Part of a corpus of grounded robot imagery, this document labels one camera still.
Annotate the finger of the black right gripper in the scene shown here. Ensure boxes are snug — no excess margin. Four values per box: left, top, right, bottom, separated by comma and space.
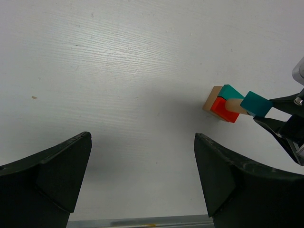
270, 94, 304, 116
254, 115, 304, 165

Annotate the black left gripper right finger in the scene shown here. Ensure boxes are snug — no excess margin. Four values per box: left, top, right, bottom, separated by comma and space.
194, 133, 304, 228

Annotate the natural wood block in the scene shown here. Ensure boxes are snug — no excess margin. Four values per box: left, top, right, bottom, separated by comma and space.
202, 86, 224, 121

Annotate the teal triangular wood block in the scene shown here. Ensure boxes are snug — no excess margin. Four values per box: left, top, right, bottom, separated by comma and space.
240, 91, 273, 117

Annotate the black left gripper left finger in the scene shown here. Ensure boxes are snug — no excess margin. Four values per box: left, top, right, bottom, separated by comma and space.
0, 132, 92, 228

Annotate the red wood block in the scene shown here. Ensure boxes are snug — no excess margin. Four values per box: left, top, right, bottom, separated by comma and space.
210, 97, 239, 123

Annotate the natural wood cylinder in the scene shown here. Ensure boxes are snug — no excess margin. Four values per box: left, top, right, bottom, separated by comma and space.
225, 98, 249, 115

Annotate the aluminium table edge rail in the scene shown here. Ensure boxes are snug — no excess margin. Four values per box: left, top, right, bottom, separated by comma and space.
67, 215, 214, 228

